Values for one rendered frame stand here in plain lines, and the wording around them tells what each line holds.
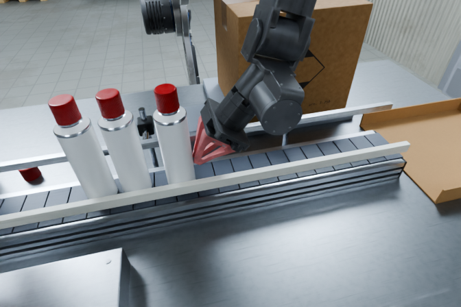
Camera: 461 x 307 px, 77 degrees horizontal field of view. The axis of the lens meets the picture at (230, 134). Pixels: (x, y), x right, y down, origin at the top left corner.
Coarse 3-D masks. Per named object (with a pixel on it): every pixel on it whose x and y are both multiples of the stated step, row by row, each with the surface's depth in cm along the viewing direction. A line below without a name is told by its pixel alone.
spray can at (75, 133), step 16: (64, 96) 41; (64, 112) 40; (64, 128) 41; (80, 128) 42; (64, 144) 42; (80, 144) 42; (96, 144) 45; (80, 160) 44; (96, 160) 46; (80, 176) 46; (96, 176) 47; (112, 176) 51; (96, 192) 48; (112, 192) 51
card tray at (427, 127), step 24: (384, 120) 76; (408, 120) 76; (432, 120) 76; (456, 120) 76; (432, 144) 69; (456, 144) 69; (408, 168) 63; (432, 168) 63; (456, 168) 63; (432, 192) 58; (456, 192) 55
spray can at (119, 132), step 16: (96, 96) 41; (112, 96) 40; (112, 112) 41; (128, 112) 44; (112, 128) 42; (128, 128) 43; (112, 144) 44; (128, 144) 45; (112, 160) 47; (128, 160) 46; (144, 160) 49; (128, 176) 48; (144, 176) 50
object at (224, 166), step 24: (312, 144) 63; (336, 144) 63; (360, 144) 62; (384, 144) 62; (216, 168) 58; (240, 168) 58; (336, 168) 57; (48, 192) 54; (72, 192) 54; (120, 192) 53; (216, 192) 53; (72, 216) 49; (96, 216) 49
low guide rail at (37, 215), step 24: (408, 144) 57; (264, 168) 52; (288, 168) 53; (312, 168) 54; (144, 192) 49; (168, 192) 49; (192, 192) 51; (0, 216) 46; (24, 216) 45; (48, 216) 46
